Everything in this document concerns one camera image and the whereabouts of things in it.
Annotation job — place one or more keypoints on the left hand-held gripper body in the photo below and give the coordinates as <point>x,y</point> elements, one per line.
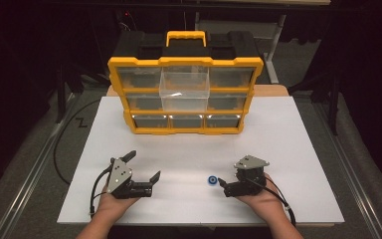
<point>119,174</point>

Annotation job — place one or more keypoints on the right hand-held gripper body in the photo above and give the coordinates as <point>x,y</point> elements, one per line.
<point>250,162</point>

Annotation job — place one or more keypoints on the small blue wheel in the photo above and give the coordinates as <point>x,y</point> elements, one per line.
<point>212,180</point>

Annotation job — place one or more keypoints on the clear plastic drawer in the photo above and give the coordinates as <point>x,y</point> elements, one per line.
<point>184,99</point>

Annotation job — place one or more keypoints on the yellow and black organizer cabinet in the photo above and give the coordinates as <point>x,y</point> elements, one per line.
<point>185,61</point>

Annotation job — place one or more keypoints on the person's left hand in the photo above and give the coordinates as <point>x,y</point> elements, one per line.
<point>114,205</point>

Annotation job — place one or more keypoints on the person's right hand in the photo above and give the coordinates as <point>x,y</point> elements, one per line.
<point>267,204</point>

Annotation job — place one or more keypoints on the rows of clear drawers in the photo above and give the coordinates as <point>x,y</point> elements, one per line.
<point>139,78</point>

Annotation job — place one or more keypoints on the black stand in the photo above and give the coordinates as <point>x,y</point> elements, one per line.
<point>60,99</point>
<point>334,109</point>

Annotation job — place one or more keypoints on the metal floor rail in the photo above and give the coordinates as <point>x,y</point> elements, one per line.
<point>356,187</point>
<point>26,186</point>

